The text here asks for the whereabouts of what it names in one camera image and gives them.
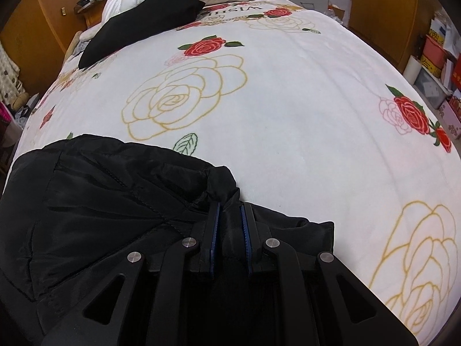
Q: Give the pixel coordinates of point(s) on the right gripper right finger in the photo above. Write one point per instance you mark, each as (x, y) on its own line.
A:
(256, 254)

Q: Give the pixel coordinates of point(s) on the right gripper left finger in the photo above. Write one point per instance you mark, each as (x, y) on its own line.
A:
(205, 233)

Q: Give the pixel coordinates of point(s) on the black puffer jacket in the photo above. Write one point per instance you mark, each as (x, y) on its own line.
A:
(96, 249)

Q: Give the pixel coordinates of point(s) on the white floral bed sheet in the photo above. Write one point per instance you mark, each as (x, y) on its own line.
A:
(310, 120)

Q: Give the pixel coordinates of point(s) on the pink patterned box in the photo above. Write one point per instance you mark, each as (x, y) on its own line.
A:
(450, 120)

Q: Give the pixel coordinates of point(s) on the folded black garment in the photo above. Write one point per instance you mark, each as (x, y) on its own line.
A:
(147, 19)

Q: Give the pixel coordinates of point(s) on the patterned curtain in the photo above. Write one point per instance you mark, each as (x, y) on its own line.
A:
(11, 86)

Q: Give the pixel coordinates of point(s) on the wooden headboard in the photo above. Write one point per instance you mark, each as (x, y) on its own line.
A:
(101, 7)

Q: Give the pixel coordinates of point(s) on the red plastic bin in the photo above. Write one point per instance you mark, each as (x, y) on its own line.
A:
(434, 53)

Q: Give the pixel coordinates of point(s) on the left wooden wardrobe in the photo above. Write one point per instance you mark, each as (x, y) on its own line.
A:
(36, 37)

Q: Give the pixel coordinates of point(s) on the wooden wardrobe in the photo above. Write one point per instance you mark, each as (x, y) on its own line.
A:
(36, 37)
(394, 28)

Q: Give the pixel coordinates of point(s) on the right wooden wardrobe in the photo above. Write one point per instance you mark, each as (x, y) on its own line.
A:
(394, 28)

